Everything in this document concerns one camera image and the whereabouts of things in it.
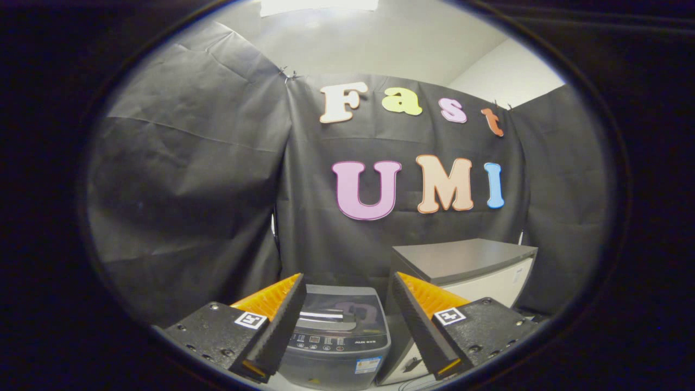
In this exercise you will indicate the beige cabinet with dark top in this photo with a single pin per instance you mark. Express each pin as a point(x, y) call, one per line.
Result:
point(461, 258)

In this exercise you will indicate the black backdrop cloth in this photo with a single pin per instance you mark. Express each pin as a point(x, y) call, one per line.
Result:
point(190, 190)

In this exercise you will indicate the grey washing machine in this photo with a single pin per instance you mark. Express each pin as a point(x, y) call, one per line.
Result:
point(336, 364)

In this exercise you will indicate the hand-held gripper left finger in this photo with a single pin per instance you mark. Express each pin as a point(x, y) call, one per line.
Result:
point(282, 331)

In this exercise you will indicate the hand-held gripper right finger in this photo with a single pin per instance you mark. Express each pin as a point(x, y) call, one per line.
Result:
point(418, 331)

